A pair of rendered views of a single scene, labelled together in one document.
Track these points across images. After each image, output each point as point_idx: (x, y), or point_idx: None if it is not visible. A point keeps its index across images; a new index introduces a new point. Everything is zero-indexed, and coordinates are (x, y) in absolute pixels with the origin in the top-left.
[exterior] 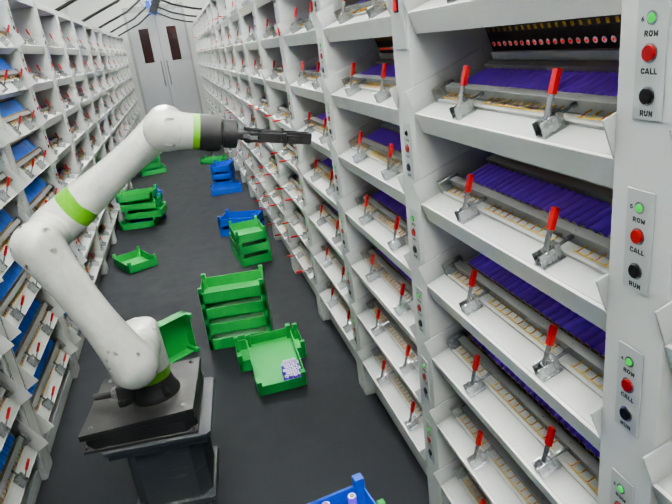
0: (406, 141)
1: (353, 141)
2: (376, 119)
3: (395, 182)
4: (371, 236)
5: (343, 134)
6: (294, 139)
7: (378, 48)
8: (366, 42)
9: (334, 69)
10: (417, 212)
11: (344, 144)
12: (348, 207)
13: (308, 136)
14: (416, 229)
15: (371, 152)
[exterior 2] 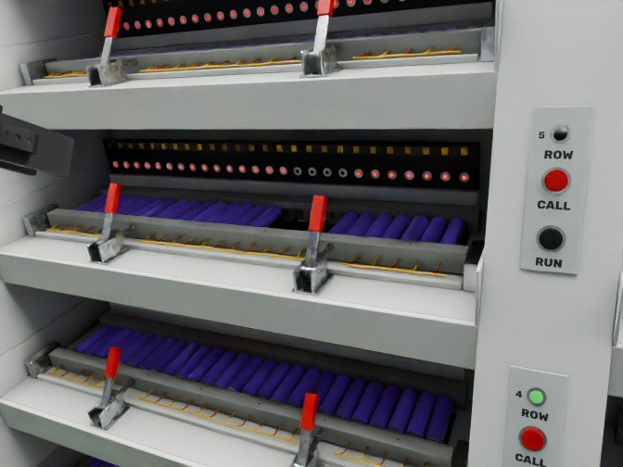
0: (552, 159)
1: (38, 219)
2: (84, 177)
3: (363, 297)
4: (167, 459)
5: (10, 200)
6: (21, 142)
7: (98, 31)
8: (77, 8)
9: (3, 36)
10: (576, 375)
11: (11, 225)
12: (6, 385)
13: (63, 145)
14: (557, 429)
15: (126, 240)
